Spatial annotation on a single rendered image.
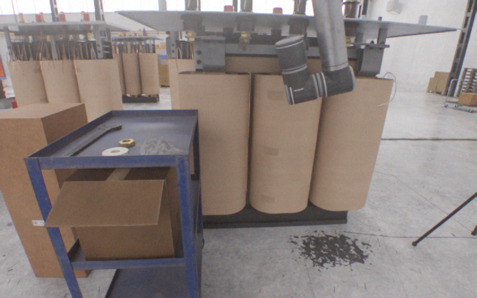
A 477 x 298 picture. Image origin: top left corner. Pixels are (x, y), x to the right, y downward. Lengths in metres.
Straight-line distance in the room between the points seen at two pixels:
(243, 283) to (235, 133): 0.84
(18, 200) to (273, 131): 1.36
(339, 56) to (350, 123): 0.62
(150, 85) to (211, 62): 5.70
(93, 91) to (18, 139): 2.04
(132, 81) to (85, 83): 3.84
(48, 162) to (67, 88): 2.77
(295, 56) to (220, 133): 0.62
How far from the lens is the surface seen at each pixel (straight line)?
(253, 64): 1.45
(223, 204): 1.56
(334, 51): 1.00
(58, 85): 3.53
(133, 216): 0.69
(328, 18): 0.99
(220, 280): 1.50
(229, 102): 1.32
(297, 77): 1.00
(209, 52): 1.34
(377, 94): 1.59
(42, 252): 1.69
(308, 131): 1.46
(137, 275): 1.43
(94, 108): 3.36
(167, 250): 0.89
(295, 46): 0.99
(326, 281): 1.59
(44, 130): 1.29
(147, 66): 6.96
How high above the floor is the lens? 1.15
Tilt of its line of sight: 21 degrees down
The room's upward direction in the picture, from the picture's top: 1 degrees clockwise
